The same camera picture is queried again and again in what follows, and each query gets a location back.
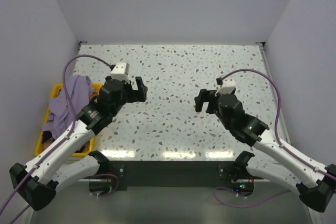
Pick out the black t shirt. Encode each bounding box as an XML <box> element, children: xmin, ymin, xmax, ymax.
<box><xmin>41</xmin><ymin>131</ymin><xmax>55</xmax><ymax>144</ymax></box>

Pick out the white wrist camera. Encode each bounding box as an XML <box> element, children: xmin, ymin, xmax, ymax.
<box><xmin>215</xmin><ymin>78</ymin><xmax>236</xmax><ymax>97</ymax></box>
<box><xmin>110</xmin><ymin>62</ymin><xmax>130</xmax><ymax>83</ymax></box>

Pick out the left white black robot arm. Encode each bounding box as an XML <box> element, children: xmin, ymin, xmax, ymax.
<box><xmin>9</xmin><ymin>77</ymin><xmax>148</xmax><ymax>211</ymax></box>

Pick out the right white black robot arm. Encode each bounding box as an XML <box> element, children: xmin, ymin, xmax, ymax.
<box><xmin>194</xmin><ymin>89</ymin><xmax>335</xmax><ymax>212</ymax></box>

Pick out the purple t shirt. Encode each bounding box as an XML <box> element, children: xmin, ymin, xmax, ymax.
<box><xmin>41</xmin><ymin>75</ymin><xmax>92</xmax><ymax>139</ymax></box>

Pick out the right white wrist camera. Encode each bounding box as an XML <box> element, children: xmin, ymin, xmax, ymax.
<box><xmin>215</xmin><ymin>78</ymin><xmax>236</xmax><ymax>97</ymax></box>

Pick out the yellow plastic tray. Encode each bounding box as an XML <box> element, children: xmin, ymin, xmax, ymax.
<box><xmin>34</xmin><ymin>83</ymin><xmax>102</xmax><ymax>163</ymax></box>

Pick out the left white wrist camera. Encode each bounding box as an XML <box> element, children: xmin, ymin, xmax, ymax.
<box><xmin>110</xmin><ymin>62</ymin><xmax>130</xmax><ymax>83</ymax></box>

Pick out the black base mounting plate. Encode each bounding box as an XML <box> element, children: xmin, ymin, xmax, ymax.
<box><xmin>89</xmin><ymin>161</ymin><xmax>255</xmax><ymax>196</ymax></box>

